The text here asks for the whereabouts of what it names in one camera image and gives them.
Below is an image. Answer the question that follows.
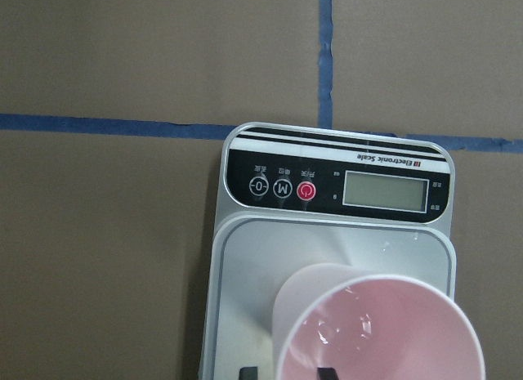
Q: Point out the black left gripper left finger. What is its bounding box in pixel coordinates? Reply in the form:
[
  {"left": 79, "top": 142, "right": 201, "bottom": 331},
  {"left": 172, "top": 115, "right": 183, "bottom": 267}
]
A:
[{"left": 239, "top": 366, "right": 258, "bottom": 380}]

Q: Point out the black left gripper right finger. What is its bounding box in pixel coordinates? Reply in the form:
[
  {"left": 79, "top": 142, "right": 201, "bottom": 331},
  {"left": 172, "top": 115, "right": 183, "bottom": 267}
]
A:
[{"left": 316, "top": 367, "right": 337, "bottom": 380}]

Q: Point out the pink plastic cup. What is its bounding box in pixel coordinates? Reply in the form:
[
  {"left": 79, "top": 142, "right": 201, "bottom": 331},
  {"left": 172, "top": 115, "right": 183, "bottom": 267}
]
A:
[{"left": 272, "top": 263, "right": 486, "bottom": 379}]

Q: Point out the white digital kitchen scale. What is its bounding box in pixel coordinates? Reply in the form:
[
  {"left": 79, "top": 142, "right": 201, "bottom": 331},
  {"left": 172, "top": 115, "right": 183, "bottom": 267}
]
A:
[{"left": 199, "top": 123, "right": 456, "bottom": 379}]

